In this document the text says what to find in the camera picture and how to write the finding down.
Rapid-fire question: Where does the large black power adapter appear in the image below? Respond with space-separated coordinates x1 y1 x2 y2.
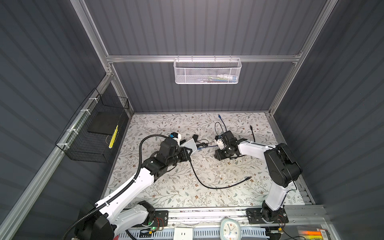
193 134 199 142

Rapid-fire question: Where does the white wire mesh basket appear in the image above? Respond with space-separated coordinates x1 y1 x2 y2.
173 58 242 85

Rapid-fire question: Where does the white network switch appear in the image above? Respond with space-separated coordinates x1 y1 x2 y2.
181 139 197 155

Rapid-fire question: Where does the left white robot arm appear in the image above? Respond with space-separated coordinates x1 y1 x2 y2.
62 133 197 240

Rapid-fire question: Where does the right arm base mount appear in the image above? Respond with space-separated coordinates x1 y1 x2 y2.
246 208 289 224

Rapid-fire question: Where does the blue ethernet cable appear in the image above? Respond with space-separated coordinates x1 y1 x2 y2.
196 114 228 150

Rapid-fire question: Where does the black wire basket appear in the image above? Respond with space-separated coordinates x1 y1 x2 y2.
56 89 130 163

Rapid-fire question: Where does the black ethernet cable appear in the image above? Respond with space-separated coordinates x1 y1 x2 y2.
188 125 256 190

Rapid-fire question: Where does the white desk clock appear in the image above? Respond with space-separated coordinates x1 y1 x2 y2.
220 218 242 240

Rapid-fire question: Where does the black box in basket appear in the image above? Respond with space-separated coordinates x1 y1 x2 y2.
87 112 120 136

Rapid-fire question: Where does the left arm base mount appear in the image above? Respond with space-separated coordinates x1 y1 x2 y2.
142 210 169 227

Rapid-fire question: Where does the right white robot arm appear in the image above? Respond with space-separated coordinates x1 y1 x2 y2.
214 131 303 214

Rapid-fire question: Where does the white power socket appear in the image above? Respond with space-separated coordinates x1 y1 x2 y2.
173 228 194 240

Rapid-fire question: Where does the yellow striped item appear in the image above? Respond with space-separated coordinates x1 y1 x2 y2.
109 125 119 149

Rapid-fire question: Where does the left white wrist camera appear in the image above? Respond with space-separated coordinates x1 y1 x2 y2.
169 132 182 146

